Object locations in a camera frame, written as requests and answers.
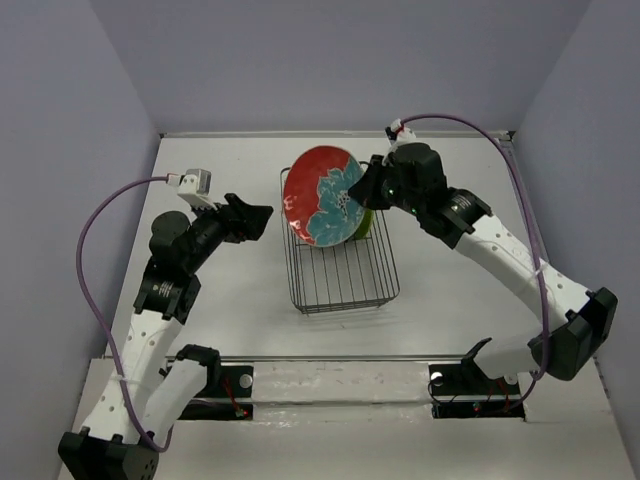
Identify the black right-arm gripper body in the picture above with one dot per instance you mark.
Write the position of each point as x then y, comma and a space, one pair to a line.
406, 200

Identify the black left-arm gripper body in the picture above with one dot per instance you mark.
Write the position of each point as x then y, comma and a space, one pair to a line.
210, 229

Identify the lime green plate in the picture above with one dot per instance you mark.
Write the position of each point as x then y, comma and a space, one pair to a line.
365, 225

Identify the red and teal plate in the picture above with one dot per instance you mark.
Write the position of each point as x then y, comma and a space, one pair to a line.
316, 201

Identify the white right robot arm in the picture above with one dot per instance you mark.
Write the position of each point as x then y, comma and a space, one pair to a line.
403, 292

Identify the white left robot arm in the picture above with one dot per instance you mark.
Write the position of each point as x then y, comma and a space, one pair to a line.
132, 422

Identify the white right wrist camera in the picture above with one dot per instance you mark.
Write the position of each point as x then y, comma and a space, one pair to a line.
399, 134

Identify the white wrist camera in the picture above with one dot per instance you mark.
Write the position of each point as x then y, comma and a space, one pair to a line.
194, 188
399, 134

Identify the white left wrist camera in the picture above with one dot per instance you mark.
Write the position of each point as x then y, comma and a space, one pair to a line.
194, 188

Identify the grey wire dish rack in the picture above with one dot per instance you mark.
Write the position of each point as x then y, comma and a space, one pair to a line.
357, 274

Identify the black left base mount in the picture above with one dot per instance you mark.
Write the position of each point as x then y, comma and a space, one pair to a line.
229, 400

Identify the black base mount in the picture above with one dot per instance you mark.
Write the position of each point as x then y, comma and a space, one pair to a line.
454, 396
229, 400

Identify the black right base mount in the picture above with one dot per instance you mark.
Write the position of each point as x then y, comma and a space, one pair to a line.
454, 396

